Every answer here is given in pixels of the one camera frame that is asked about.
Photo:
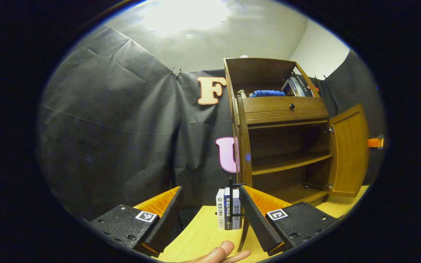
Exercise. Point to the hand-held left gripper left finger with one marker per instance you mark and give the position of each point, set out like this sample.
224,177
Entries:
165,223

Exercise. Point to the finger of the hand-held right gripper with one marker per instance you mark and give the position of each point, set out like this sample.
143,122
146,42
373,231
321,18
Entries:
374,142

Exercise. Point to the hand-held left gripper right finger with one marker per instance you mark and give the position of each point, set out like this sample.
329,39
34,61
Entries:
256,223

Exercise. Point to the wooden cabinet door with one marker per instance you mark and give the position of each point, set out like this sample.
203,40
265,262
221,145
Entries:
349,153
245,146

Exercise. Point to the wooden double-door shoe cabinet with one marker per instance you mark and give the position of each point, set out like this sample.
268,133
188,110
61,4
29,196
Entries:
287,164

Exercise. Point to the light grey standing book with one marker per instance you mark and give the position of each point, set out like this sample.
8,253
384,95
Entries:
236,208

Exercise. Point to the white standing book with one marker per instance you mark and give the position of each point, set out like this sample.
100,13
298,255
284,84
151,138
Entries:
220,210

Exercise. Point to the black spine book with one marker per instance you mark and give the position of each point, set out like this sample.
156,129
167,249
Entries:
305,86

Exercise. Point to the pale green spine book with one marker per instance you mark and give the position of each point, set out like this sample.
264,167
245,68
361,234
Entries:
297,87

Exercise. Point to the white blue shelf book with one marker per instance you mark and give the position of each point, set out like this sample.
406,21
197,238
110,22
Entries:
287,88

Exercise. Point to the black backdrop cloth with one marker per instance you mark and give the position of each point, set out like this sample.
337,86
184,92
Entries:
104,128

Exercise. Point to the blue folded towel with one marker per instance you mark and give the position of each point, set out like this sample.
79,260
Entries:
267,93

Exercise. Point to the small beige object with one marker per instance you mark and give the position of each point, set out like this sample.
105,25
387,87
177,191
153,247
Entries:
242,93

